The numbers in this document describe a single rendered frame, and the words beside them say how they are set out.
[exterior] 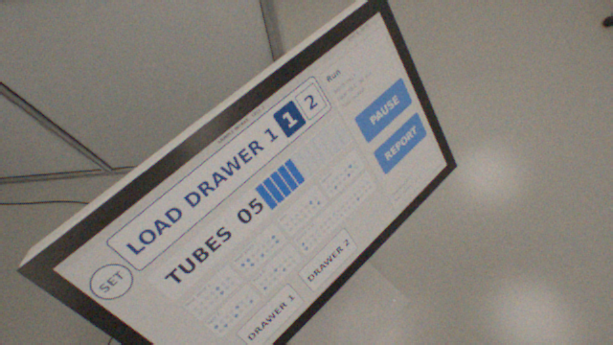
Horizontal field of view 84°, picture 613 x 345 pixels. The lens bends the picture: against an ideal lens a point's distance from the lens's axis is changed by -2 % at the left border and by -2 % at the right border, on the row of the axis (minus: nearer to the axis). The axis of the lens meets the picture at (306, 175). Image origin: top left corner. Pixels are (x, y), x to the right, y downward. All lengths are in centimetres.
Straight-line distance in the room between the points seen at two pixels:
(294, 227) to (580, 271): 149
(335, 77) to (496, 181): 142
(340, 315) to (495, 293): 63
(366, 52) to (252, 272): 32
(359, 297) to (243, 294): 104
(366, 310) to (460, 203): 64
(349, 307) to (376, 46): 114
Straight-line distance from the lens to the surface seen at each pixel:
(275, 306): 50
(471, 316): 159
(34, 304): 203
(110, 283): 43
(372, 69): 49
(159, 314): 45
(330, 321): 146
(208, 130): 39
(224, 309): 47
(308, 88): 44
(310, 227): 47
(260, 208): 43
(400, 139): 53
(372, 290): 148
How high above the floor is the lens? 150
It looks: 63 degrees down
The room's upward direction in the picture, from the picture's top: 12 degrees counter-clockwise
